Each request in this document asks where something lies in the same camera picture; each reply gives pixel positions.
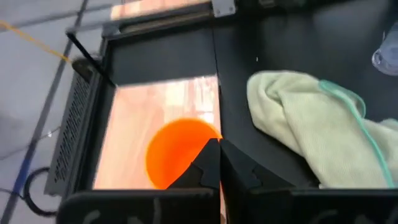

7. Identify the orange floor cable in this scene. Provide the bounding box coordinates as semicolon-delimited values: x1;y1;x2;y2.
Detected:
0;19;73;64

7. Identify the silver corner bracket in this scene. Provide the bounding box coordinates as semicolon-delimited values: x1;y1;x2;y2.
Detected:
211;0;236;19

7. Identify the clear plastic measuring cup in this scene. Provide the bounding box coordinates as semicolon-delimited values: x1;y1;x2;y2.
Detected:
371;21;398;77

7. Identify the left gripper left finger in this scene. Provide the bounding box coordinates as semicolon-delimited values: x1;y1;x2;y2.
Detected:
167;138;221;190

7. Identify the pale green-edged microfiber cloth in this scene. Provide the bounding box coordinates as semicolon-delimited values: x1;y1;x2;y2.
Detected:
246;69;398;190

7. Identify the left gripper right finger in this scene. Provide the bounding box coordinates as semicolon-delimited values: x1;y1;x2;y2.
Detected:
220;139;295;195

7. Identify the black perforated computer case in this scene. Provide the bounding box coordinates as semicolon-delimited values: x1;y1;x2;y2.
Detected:
43;58;105;200

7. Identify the orange plastic mug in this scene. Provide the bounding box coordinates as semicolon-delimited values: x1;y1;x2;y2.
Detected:
144;117;226;218

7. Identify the black coiled cable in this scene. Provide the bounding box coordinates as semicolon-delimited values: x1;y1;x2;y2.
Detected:
22;166;60;218

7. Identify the wooden cutting board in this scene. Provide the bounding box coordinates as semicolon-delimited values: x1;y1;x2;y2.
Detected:
92;73;222;190

